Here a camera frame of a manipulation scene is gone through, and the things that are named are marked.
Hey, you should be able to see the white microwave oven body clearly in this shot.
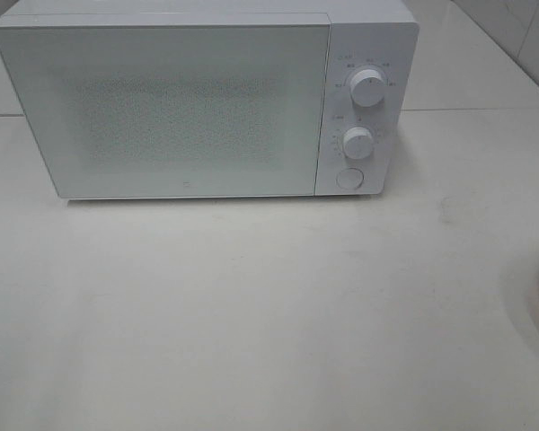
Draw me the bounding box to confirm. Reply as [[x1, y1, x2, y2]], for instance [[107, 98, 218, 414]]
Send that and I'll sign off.
[[0, 1, 420, 198]]

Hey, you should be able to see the upper white power knob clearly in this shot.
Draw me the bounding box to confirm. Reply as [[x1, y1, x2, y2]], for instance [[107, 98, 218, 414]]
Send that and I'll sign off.
[[348, 66, 388, 108]]

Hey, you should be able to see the round white door button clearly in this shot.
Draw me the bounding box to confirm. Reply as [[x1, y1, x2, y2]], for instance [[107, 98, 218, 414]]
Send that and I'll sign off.
[[336, 168, 364, 190]]

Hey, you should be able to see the lower white timer knob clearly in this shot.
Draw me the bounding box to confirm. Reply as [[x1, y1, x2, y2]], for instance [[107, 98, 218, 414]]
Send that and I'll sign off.
[[341, 127, 376, 160]]

